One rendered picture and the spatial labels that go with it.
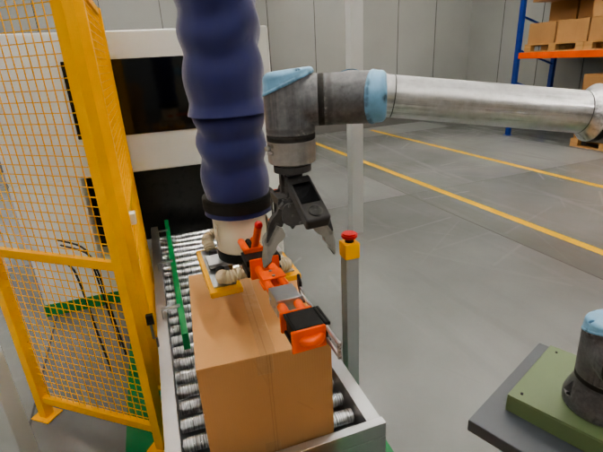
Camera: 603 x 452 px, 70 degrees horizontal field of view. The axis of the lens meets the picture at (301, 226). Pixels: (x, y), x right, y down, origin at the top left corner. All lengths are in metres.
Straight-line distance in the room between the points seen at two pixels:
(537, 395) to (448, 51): 11.56
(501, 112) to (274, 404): 1.02
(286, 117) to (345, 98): 0.10
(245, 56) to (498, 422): 1.24
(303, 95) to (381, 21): 10.76
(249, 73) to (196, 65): 0.14
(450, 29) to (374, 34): 2.21
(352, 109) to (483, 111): 0.30
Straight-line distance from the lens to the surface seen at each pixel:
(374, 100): 0.76
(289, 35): 10.44
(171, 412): 1.73
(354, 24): 4.20
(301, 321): 0.91
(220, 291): 1.33
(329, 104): 0.76
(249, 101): 1.27
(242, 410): 1.41
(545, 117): 1.00
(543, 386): 1.52
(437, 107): 0.93
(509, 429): 1.45
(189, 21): 1.27
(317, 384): 1.42
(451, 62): 12.73
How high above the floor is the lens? 1.74
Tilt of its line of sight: 21 degrees down
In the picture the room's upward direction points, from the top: 3 degrees counter-clockwise
